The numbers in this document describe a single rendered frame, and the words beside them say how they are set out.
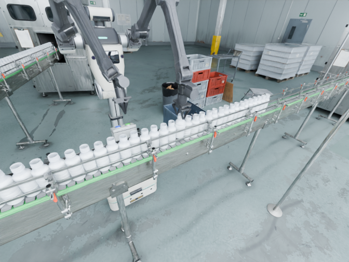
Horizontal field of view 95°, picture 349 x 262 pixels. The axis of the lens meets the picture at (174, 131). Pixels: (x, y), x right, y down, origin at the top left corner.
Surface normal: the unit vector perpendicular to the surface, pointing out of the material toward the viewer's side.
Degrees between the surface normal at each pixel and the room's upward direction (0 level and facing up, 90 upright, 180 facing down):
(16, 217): 90
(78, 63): 90
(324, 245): 0
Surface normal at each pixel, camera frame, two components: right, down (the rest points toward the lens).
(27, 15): 0.25, 0.56
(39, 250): 0.06, -0.82
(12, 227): 0.54, 0.50
